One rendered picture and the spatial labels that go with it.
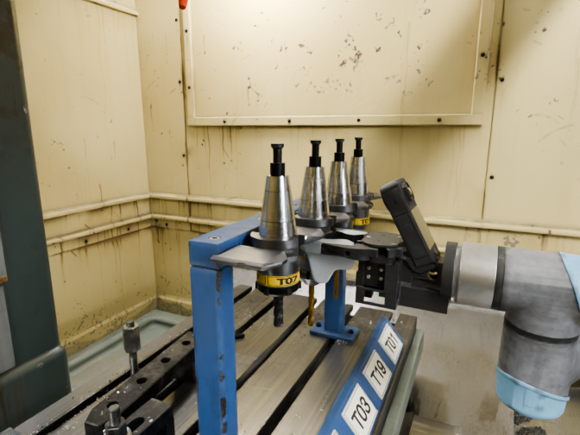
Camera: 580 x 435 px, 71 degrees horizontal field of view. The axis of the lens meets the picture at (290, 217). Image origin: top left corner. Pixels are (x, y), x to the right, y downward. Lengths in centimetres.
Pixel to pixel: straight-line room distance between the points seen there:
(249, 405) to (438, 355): 59
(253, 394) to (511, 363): 41
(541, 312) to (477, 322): 73
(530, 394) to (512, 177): 73
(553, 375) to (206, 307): 39
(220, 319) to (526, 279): 33
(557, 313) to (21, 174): 90
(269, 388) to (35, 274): 53
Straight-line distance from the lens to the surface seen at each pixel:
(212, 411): 53
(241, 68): 141
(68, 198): 145
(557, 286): 52
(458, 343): 120
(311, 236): 50
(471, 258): 51
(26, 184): 96
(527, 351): 55
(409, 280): 54
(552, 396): 57
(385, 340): 84
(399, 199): 51
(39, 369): 104
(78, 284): 153
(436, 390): 111
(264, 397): 76
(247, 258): 42
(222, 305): 46
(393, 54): 123
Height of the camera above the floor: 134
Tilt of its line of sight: 12 degrees down
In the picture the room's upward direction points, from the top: straight up
